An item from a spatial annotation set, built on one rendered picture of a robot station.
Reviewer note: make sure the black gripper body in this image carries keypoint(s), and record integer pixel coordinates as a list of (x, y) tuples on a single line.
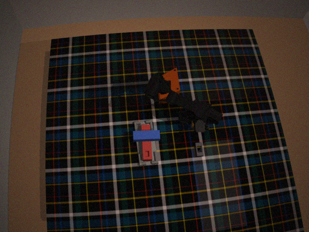
[(184, 118)]

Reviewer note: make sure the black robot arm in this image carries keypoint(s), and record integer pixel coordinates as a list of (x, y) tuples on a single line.
[(201, 110)]

